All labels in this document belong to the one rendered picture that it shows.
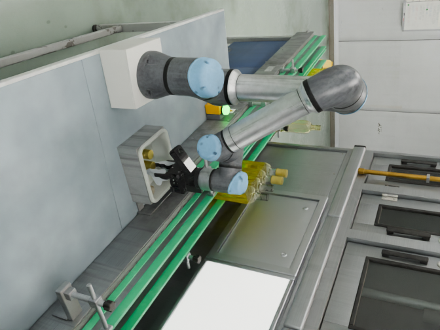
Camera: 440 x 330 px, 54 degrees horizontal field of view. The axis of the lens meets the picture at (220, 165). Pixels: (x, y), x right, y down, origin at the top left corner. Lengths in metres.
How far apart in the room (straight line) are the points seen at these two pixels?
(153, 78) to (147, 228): 0.51
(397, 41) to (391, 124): 1.43
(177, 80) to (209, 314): 0.73
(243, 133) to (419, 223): 0.88
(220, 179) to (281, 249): 0.40
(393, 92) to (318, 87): 6.60
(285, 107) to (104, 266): 0.73
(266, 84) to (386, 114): 6.63
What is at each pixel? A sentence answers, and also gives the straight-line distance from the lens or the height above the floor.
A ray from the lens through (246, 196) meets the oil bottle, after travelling 1.66.
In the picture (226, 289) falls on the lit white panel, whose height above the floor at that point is 1.12.
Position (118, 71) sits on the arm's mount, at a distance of 1.37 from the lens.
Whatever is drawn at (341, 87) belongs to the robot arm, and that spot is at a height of 1.45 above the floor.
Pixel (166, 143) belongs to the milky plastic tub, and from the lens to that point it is 1.55.
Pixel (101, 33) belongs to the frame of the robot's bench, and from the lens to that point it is 2.25.
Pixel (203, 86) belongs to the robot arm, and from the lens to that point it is 1.27.
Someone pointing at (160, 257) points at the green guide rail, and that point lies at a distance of 1.41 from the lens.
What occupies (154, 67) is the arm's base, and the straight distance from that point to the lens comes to 1.35.
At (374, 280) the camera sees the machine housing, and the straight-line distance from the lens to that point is 1.58.
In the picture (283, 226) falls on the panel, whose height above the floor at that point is 1.20.
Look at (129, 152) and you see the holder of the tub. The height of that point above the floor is 0.80.
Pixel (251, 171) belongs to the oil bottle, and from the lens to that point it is 1.77.
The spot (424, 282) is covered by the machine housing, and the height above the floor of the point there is 1.70.
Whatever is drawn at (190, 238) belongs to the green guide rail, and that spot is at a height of 0.94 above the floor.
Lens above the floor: 1.68
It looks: 26 degrees down
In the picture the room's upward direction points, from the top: 97 degrees clockwise
